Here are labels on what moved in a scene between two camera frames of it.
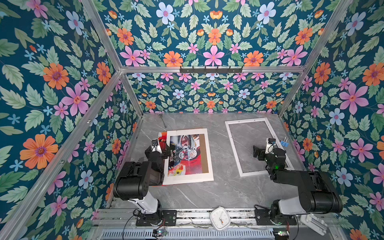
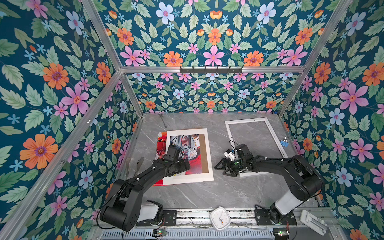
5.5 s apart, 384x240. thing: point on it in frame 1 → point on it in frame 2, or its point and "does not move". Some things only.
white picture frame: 278,145 does not move
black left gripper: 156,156 → 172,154
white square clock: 220,218 does not move
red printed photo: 186,159 does not move
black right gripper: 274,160 → 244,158
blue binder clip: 285,143 does not move
